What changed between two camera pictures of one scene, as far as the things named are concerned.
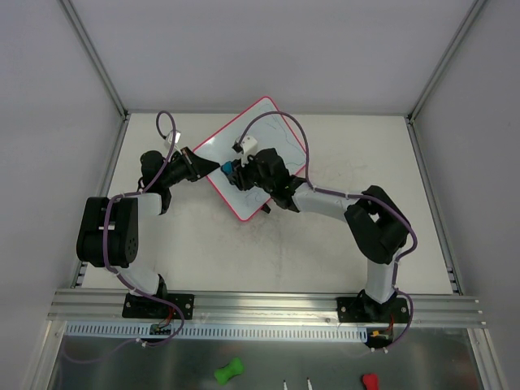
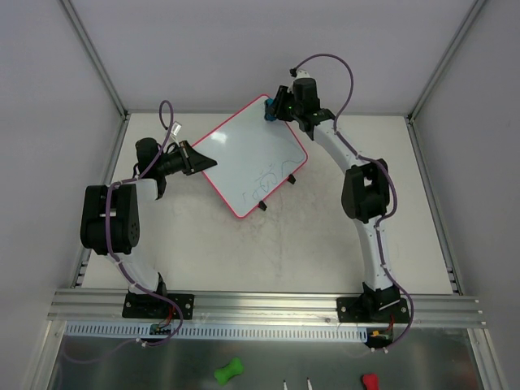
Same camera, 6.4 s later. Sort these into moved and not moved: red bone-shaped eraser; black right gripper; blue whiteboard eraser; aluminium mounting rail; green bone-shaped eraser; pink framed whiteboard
Moved: black right gripper; blue whiteboard eraser
Not moved: pink framed whiteboard; green bone-shaped eraser; aluminium mounting rail; red bone-shaped eraser
